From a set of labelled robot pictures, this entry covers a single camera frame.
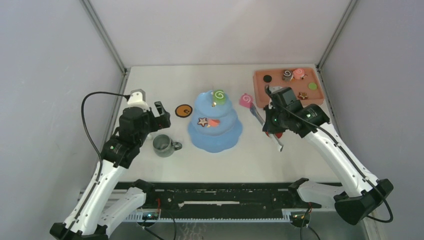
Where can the white speckled mug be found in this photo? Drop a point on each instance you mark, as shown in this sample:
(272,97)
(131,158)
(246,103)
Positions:
(150,136)

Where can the blue three-tier cake stand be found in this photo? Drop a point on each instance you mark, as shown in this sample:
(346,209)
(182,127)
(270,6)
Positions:
(214,139)

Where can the light pink swirl roll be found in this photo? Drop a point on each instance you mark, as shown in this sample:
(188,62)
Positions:
(299,74)

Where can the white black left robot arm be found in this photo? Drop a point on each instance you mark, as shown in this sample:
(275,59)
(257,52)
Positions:
(89,220)

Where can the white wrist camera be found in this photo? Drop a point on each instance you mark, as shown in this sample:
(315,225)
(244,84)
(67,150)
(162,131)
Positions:
(138,99)
(273,89)

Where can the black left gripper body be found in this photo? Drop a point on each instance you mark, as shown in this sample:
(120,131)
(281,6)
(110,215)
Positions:
(150,125)

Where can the dark green glazed mug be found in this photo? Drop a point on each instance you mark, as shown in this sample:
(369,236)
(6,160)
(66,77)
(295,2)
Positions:
(164,146)

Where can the magenta swirl roll cake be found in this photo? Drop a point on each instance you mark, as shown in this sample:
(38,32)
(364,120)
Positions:
(246,100)

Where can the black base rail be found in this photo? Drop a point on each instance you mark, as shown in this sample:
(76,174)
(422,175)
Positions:
(223,201)

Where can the red round coaster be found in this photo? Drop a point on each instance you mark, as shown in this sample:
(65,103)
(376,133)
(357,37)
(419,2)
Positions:
(278,135)

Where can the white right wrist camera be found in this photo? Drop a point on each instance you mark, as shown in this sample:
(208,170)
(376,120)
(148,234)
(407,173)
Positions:
(273,89)

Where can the pink cake slice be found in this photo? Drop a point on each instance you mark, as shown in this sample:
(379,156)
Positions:
(213,122)

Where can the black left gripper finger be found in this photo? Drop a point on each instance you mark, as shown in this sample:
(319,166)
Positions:
(163,123)
(163,114)

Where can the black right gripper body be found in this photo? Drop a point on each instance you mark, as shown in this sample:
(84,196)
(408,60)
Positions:
(275,121)

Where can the green macaron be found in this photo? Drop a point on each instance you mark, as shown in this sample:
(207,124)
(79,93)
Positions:
(313,86)

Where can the pink rectangular tray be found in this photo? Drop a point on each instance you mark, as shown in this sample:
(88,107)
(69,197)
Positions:
(298,85)

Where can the white star cookie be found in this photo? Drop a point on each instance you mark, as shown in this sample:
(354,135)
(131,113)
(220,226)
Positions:
(203,122)

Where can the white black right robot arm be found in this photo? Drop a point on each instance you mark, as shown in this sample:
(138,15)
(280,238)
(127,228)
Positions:
(361,194)

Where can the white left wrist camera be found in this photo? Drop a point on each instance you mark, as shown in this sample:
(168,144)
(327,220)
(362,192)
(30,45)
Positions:
(138,99)

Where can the brown swirl roll cake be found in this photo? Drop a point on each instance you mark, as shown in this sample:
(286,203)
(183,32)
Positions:
(287,75)

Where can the orange round coaster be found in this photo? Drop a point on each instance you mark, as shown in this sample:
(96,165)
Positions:
(183,111)

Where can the brown star cookie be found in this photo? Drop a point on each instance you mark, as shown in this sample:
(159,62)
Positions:
(303,95)

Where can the green swirl roll cake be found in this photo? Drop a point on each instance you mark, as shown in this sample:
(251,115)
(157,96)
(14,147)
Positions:
(218,97)

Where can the black round cookie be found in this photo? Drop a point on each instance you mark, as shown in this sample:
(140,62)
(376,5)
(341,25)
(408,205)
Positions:
(267,78)

